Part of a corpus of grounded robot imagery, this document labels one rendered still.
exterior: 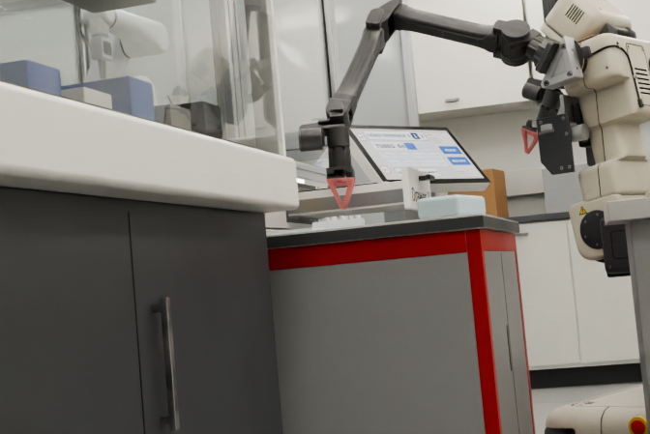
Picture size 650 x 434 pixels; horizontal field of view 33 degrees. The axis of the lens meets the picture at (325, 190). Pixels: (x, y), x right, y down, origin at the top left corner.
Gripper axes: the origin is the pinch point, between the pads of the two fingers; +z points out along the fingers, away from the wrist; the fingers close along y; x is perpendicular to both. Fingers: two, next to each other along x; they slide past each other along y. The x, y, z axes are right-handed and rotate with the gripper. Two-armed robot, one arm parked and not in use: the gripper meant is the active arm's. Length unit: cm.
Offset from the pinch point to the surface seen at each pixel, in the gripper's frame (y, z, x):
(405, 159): -114, -24, 16
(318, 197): -15.3, -3.8, -7.3
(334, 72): -75, -50, -5
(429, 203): 48, 5, 21
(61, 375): 135, 30, -28
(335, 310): 45, 25, 0
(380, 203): -11.8, -0.7, 9.0
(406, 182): -8.5, -5.4, 16.2
